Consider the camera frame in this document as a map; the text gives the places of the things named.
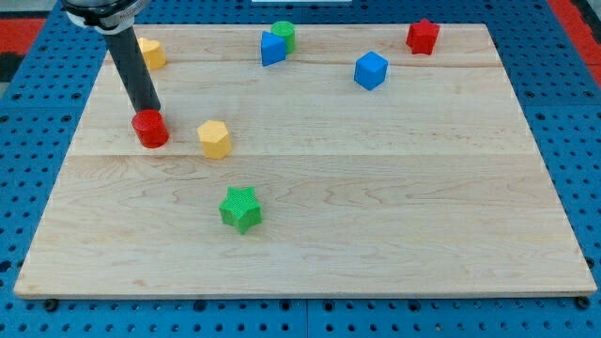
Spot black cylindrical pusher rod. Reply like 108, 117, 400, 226
104, 27, 161, 113

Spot red cylinder block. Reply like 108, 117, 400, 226
131, 109, 169, 148

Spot yellow heart block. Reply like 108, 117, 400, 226
137, 38, 166, 70

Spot yellow hexagon block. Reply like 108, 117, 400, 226
196, 120, 232, 160

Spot blue triangle block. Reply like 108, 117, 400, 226
260, 31, 286, 67

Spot green cylinder block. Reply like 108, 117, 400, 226
270, 21, 296, 54

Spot green star block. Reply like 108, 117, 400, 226
219, 186, 262, 235

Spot wooden board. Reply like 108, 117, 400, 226
14, 23, 597, 300

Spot blue cube block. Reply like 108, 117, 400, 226
353, 51, 389, 90

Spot red star block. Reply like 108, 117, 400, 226
406, 18, 440, 54

